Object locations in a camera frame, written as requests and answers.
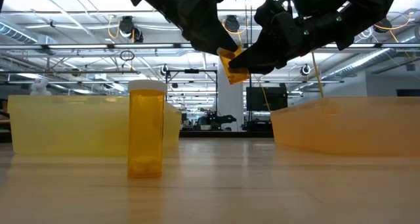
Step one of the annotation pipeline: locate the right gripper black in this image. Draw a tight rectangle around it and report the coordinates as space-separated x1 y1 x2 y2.
228 0 332 74

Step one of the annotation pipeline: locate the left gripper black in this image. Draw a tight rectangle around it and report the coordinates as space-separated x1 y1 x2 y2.
123 0 240 54

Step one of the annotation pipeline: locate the small orange pill bottle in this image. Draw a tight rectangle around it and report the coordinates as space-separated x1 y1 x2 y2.
216 45 251 85
127 79 168 179

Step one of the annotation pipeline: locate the orange translucent plastic bin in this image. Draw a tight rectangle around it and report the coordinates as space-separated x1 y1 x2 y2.
270 96 420 158

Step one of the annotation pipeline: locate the yellow translucent plastic bin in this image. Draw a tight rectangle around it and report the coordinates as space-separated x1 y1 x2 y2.
7 94 182 156

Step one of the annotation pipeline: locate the black monitor screen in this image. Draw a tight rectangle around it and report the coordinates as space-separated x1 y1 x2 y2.
245 87 289 112
396 88 420 97

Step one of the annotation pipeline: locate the white building pillar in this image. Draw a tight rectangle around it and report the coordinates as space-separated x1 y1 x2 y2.
217 53 244 132

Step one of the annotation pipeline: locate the long ceiling light strip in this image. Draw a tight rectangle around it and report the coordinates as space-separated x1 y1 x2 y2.
47 43 175 49

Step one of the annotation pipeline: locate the white figure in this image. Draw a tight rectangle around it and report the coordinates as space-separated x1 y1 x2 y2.
30 78 53 97

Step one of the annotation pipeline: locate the distant black station frame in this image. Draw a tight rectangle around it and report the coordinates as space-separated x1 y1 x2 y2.
165 68 219 133

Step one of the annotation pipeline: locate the yellow cable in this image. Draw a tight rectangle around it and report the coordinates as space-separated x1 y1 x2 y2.
310 51 325 99

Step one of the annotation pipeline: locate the silver ventilation duct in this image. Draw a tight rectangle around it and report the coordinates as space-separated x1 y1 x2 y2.
323 47 420 79
0 21 39 45

